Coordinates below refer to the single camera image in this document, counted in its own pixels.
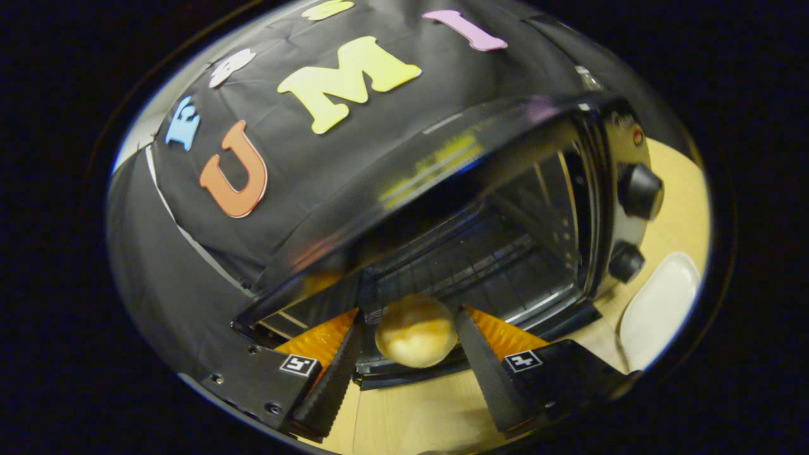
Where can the metal oven rack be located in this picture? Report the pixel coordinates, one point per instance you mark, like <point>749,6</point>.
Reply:
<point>468,259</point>

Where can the white square plate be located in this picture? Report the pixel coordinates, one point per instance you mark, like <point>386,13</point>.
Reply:
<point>657,309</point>

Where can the black backdrop cloth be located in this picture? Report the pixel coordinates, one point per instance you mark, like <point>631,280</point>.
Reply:
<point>284,164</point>

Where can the black electric oven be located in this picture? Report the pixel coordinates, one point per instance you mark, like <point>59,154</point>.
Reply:
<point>442,164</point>

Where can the yellow bread bun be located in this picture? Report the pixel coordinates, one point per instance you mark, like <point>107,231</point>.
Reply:
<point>415,332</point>

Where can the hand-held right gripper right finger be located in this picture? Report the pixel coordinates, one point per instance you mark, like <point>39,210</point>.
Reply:
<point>490,373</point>

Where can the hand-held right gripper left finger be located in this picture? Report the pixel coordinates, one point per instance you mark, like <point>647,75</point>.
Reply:
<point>328,385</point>

